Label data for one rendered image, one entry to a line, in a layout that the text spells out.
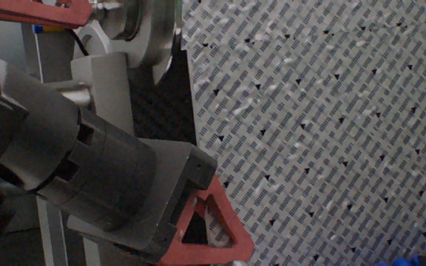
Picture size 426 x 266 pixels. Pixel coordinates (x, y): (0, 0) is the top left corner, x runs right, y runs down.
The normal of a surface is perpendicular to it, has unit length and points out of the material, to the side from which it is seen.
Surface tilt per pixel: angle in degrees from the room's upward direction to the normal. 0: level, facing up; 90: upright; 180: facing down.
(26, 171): 129
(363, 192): 93
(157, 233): 94
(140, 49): 90
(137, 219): 55
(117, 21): 90
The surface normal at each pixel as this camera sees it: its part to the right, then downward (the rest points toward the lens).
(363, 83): 0.40, 0.04
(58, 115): 0.67, -0.32
